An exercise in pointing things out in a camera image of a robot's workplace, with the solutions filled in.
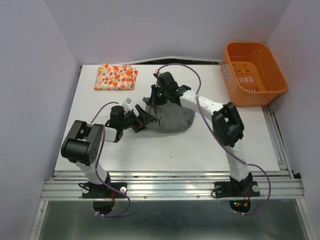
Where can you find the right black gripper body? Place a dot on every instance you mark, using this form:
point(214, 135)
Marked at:
point(161, 95)

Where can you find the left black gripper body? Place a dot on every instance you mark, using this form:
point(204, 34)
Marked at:
point(131, 121)

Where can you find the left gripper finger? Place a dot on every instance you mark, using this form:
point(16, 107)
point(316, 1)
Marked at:
point(139, 127)
point(144, 117)

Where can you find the grey skirt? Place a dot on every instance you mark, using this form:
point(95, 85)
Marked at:
point(170, 118)

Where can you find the floral orange skirt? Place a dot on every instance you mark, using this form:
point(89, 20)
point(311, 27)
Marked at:
point(116, 77)

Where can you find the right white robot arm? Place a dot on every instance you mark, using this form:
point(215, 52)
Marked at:
point(223, 121)

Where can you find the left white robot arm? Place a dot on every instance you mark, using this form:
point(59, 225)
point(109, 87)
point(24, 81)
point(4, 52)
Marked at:
point(82, 146)

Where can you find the orange plastic basket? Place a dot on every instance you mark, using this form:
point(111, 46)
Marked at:
point(251, 74)

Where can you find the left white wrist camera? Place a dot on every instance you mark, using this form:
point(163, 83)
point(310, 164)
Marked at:
point(127, 105)

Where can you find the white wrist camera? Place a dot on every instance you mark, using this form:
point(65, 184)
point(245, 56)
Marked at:
point(127, 105)
point(158, 75)

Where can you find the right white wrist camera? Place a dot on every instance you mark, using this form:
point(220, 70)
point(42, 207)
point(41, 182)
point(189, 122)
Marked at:
point(158, 75)

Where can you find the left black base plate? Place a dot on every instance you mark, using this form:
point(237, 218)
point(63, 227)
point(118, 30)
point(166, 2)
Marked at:
point(98, 191)

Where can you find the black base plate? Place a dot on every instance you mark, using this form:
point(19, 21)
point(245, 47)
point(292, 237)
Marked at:
point(98, 191)
point(227, 189)

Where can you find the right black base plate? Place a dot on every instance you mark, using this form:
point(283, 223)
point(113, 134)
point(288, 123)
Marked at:
point(227, 189)

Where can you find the aluminium rail frame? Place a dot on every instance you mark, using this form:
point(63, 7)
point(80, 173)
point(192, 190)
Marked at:
point(178, 206)

